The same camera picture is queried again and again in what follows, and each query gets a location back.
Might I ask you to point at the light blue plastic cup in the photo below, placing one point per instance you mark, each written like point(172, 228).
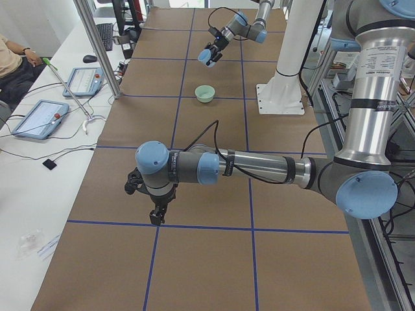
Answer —
point(205, 57)

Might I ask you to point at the mint green bowl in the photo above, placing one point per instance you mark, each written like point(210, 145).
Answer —
point(204, 93)

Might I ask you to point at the black keyboard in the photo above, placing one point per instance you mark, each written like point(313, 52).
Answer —
point(105, 31)

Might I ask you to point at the small black square pad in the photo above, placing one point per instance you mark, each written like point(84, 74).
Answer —
point(50, 164)

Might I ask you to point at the dark computer mouse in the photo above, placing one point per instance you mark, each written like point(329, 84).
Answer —
point(89, 58)

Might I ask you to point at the clear plastic bag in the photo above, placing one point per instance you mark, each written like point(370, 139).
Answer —
point(29, 243)

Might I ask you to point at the far blue teach pendant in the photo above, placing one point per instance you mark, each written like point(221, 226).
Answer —
point(85, 81)

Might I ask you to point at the blue teach pendant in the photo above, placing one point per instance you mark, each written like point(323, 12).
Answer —
point(85, 81)
point(41, 120)

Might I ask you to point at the near blue teach pendant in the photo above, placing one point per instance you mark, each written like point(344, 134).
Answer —
point(41, 120)

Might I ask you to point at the seated person beige shirt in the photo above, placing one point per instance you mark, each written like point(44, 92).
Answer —
point(20, 68)

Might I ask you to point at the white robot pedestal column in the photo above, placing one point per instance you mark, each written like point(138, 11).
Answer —
point(282, 95)

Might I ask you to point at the grabber stick green handle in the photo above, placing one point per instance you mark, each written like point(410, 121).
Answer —
point(89, 117)

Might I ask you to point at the aluminium frame post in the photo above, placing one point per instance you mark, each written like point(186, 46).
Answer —
point(88, 22)

